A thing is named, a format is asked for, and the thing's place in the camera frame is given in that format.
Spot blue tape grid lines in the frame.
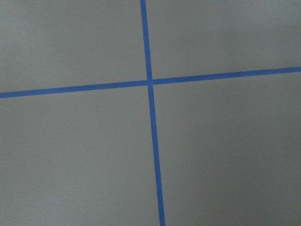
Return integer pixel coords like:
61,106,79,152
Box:
0,0,301,226

